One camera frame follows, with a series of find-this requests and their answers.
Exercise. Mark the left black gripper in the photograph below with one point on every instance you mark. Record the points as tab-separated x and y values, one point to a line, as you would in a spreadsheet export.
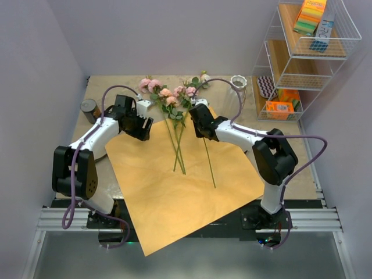
142	133

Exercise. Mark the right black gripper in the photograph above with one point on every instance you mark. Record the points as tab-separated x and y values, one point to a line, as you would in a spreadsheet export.
197	132

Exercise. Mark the orange wrapping paper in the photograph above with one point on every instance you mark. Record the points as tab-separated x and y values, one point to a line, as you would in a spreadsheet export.
175	183

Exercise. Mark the black printed ribbon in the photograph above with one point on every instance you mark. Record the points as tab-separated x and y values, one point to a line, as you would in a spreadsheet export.
99	159

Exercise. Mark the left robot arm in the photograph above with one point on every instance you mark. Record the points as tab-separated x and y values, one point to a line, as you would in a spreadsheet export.
74	171

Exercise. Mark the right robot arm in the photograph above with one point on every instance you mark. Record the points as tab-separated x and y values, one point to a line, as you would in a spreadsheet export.
269	152

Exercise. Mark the white ribbed vase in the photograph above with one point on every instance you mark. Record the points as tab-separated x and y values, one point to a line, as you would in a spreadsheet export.
236	95

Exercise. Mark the peach rose stem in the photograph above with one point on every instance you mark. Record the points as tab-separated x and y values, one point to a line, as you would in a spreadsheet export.
171	103

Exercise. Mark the pale pink rose stem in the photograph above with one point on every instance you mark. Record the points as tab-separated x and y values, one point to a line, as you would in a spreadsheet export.
152	86

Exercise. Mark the white rose leafy stem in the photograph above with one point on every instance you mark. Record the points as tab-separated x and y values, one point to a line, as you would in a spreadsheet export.
194	82

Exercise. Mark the small grey round tin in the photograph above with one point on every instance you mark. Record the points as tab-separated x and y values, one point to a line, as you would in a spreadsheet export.
90	110

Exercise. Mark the striped wavy cloth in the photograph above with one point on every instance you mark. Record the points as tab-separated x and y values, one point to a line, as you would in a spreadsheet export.
266	87

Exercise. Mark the orange box in basket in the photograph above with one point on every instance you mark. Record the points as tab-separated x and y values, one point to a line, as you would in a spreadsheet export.
279	110

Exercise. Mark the blue puzzle cube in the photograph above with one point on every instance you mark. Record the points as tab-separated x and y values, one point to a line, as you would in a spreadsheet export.
319	46

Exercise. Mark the grey tall box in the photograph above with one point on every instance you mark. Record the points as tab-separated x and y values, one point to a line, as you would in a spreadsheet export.
324	29

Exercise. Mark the colourful sponge pack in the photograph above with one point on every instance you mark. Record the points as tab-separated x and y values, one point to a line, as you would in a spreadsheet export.
309	16

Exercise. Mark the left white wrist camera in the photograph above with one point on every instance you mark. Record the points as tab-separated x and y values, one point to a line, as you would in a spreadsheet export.
143	107

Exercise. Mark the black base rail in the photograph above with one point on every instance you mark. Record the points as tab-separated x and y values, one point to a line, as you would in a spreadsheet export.
241	223

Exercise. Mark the white wire shelf rack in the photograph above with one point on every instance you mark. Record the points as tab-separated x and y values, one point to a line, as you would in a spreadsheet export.
287	58

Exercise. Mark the aluminium frame rail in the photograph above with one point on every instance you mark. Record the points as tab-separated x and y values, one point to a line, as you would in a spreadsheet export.
314	249

